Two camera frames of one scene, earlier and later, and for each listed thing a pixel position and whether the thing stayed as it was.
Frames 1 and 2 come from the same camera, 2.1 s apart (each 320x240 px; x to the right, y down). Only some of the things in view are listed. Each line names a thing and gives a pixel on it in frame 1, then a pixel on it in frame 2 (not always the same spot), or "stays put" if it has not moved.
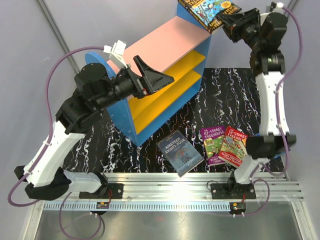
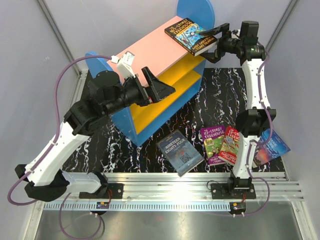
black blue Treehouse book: x=207 y=11 -> x=186 y=32
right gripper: x=234 y=22 -> x=215 y=57
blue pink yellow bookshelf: x=178 y=49 stays put
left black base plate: x=117 y=192 stays put
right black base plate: x=232 y=191 stays put
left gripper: x=154 y=79 -> x=159 y=89
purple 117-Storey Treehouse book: x=212 y=138 stays put
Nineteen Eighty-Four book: x=181 y=154 stays put
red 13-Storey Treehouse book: x=233 y=149 stays put
